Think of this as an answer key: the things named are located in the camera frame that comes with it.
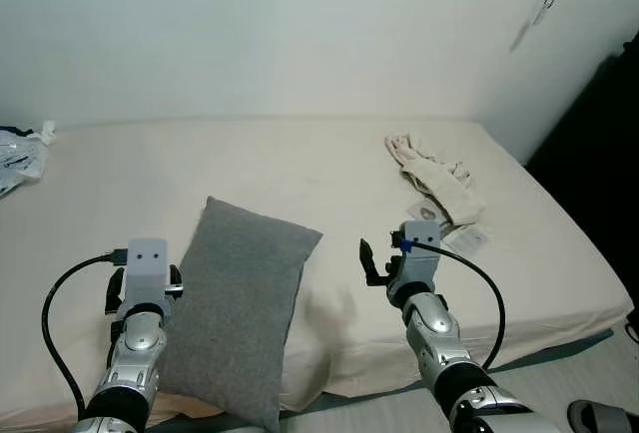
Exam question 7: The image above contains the bed with beige sheet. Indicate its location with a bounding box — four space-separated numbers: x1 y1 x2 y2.
0 117 636 426

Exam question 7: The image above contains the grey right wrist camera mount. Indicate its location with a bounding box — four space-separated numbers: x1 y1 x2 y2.
401 221 441 280

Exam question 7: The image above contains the white paper packet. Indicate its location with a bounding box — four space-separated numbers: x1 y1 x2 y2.
407 204 446 225
442 225 490 259

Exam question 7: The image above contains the beige crumpled cloth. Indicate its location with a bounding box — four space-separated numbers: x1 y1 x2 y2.
385 134 487 226

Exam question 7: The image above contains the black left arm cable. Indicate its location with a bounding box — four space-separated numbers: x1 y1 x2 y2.
42 249 130 420

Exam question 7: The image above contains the black slipper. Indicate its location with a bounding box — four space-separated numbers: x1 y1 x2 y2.
567 400 636 433

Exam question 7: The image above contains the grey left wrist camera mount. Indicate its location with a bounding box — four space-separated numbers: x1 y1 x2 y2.
125 238 169 305

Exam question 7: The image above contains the grey pillow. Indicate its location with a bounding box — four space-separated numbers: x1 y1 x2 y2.
160 197 323 432

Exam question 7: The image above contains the clear plastic bag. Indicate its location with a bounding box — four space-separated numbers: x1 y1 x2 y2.
0 122 56 198

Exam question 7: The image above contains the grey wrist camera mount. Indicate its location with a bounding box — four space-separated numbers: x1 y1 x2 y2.
401 221 441 280
125 238 169 305

